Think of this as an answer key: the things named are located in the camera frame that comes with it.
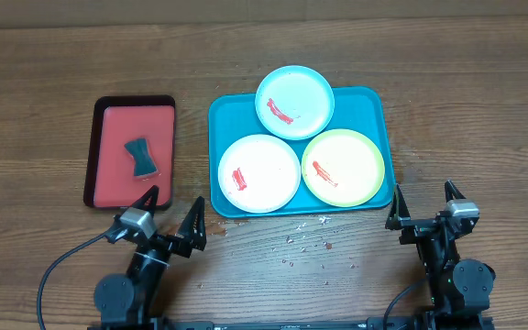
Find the white plate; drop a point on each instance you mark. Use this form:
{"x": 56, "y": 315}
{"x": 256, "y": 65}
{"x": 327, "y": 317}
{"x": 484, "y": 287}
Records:
{"x": 259, "y": 174}

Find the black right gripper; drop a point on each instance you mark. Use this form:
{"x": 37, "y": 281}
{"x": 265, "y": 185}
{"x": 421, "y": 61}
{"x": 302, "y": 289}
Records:
{"x": 414, "y": 228}

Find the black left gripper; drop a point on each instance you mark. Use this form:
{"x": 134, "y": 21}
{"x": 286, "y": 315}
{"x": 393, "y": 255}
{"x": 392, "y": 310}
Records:
{"x": 192, "y": 237}

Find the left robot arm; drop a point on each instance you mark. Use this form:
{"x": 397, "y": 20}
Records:
{"x": 124, "y": 300}

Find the dark red rectangular tray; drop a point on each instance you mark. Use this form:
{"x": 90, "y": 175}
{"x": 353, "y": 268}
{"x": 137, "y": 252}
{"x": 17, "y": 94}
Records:
{"x": 109, "y": 180}

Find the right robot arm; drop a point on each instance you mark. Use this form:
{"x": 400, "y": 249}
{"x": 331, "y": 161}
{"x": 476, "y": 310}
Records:
{"x": 460, "y": 288}

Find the teal plastic tray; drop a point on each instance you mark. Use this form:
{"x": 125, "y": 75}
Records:
{"x": 357, "y": 108}

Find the dark green sponge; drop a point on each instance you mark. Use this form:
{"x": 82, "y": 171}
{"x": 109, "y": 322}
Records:
{"x": 144, "y": 164}

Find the light blue plate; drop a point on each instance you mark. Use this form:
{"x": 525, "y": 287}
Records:
{"x": 294, "y": 102}

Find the yellow green plate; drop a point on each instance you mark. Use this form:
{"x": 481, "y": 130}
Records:
{"x": 343, "y": 168}

